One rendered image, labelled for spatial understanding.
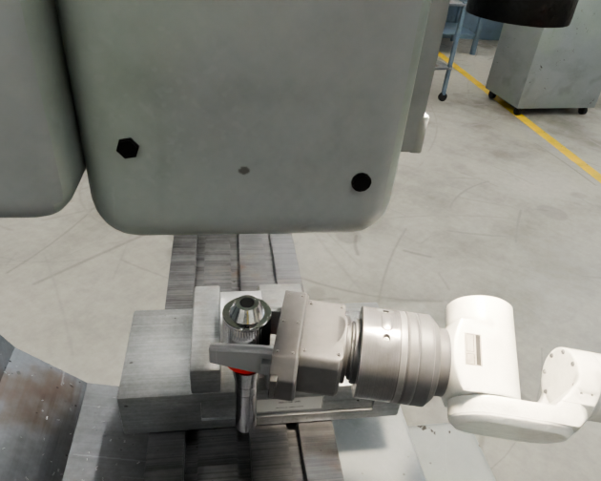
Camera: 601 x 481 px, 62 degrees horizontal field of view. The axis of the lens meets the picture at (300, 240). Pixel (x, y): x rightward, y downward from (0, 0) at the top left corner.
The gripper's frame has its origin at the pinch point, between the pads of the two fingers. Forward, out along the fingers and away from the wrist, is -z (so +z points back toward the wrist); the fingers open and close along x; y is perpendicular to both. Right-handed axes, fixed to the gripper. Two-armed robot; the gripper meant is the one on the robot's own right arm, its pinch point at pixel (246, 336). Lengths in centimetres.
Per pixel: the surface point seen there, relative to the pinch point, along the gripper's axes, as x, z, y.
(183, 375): -4.3, -8.5, 12.5
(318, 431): -4.1, 8.5, 19.6
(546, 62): -414, 169, 66
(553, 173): -302, 159, 114
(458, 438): -21, 34, 40
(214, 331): -8.3, -5.7, 8.6
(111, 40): 11.4, -4.3, -30.2
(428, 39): -0.9, 11.9, -29.0
